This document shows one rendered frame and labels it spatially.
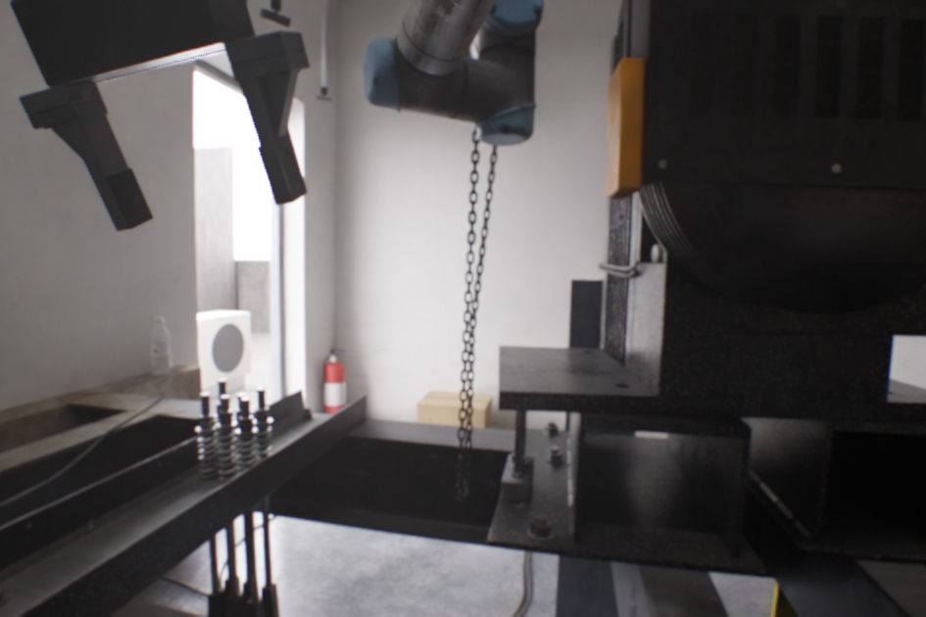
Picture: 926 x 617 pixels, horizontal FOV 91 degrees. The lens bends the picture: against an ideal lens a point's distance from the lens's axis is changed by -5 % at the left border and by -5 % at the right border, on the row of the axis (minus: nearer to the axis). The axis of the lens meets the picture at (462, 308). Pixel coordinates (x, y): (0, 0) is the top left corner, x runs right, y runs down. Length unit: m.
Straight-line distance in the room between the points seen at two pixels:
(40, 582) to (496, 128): 0.83
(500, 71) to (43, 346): 1.63
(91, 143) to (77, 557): 0.64
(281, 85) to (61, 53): 0.14
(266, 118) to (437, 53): 0.25
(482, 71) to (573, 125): 2.62
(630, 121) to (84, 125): 0.54
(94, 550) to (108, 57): 0.71
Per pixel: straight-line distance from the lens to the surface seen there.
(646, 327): 0.84
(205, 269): 7.77
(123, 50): 0.38
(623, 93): 0.66
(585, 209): 3.14
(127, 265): 2.11
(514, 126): 0.63
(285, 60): 0.34
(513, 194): 3.17
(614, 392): 0.79
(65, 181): 1.98
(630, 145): 0.64
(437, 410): 2.95
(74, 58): 0.40
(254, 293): 8.23
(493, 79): 0.63
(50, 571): 0.91
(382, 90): 0.59
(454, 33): 0.53
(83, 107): 0.43
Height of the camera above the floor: 1.09
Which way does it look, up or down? 5 degrees down
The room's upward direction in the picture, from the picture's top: 1 degrees clockwise
